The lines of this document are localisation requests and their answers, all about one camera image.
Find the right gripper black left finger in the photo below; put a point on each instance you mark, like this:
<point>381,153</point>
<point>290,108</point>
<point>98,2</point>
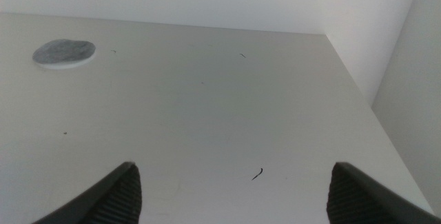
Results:
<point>113,200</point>

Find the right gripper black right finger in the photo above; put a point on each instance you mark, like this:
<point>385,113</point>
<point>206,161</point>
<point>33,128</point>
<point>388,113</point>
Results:
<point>358,200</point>

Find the round grey felt cup mat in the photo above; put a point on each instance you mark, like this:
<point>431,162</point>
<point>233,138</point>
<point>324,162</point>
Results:
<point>63,52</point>

